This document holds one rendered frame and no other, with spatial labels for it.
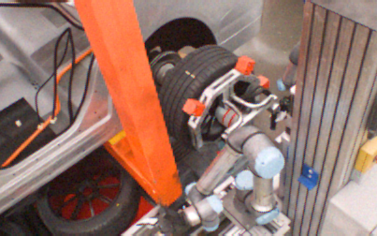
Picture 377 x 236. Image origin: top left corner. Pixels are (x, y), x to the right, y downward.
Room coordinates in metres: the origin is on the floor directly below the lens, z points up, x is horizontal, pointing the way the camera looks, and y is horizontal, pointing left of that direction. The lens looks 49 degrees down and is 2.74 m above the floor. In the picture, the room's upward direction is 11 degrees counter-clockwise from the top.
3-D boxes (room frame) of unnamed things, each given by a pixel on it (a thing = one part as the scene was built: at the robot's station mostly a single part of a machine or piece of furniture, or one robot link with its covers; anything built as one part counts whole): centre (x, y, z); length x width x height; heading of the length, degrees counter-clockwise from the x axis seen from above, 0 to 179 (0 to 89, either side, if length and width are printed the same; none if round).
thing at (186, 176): (1.69, 0.19, 0.26); 0.42 x 0.18 x 0.35; 32
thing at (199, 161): (1.77, -0.16, 0.32); 0.40 x 0.30 x 0.28; 122
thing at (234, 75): (1.63, -0.25, 0.85); 0.54 x 0.07 x 0.54; 122
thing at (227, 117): (1.57, -0.29, 0.85); 0.21 x 0.14 x 0.14; 32
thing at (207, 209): (0.82, -0.02, 1.21); 0.11 x 0.08 x 0.09; 107
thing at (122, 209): (1.54, 0.74, 0.39); 0.66 x 0.66 x 0.24
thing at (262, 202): (0.89, -0.27, 1.19); 0.15 x 0.12 x 0.55; 17
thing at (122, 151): (1.64, 0.39, 0.69); 0.52 x 0.17 x 0.35; 32
